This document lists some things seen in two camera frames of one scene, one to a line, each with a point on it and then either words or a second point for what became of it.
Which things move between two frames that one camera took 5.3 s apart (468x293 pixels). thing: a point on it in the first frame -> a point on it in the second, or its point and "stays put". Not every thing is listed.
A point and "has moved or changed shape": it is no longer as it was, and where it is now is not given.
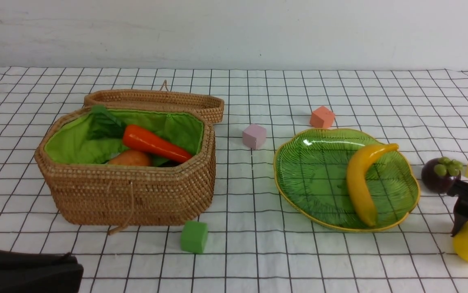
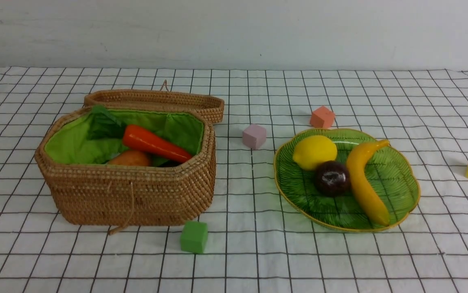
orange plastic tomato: (130, 157) stays put
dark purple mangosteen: (433, 182) -> (332, 178)
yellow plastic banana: (358, 189) has moved or changed shape
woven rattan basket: (84, 189) stays put
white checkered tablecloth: (256, 243) stays put
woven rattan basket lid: (211, 105) stays put
